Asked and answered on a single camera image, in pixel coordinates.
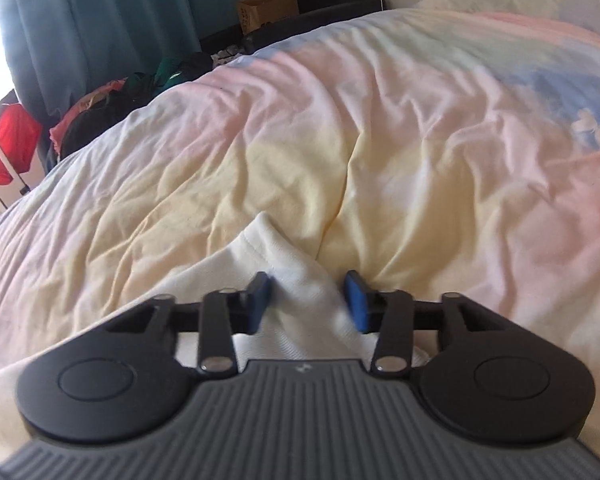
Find red cloth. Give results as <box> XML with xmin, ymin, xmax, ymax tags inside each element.
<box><xmin>0</xmin><ymin>102</ymin><xmax>44</xmax><ymax>186</ymax></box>

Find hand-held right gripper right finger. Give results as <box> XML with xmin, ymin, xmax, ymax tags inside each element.
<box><xmin>343</xmin><ymin>270</ymin><xmax>503</xmax><ymax>377</ymax></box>

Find pastel tie-dye duvet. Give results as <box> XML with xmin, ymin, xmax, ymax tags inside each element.
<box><xmin>0</xmin><ymin>6</ymin><xmax>600</xmax><ymax>446</ymax></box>

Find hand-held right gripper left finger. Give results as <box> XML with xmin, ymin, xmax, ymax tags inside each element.
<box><xmin>102</xmin><ymin>272</ymin><xmax>272</xmax><ymax>377</ymax></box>

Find brown cardboard box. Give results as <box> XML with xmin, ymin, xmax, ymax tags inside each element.
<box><xmin>236</xmin><ymin>0</ymin><xmax>300</xmax><ymax>34</ymax></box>

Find teal curtain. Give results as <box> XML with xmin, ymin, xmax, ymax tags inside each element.
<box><xmin>0</xmin><ymin>0</ymin><xmax>296</xmax><ymax>126</ymax></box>

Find white garment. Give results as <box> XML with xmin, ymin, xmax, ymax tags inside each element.
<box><xmin>0</xmin><ymin>211</ymin><xmax>436</xmax><ymax>466</ymax></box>

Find black bench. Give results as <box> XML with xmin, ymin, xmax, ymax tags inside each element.
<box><xmin>200</xmin><ymin>0</ymin><xmax>392</xmax><ymax>56</ymax></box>

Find pile of dark clothes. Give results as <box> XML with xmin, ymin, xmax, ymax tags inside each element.
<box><xmin>48</xmin><ymin>52</ymin><xmax>216</xmax><ymax>160</ymax></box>

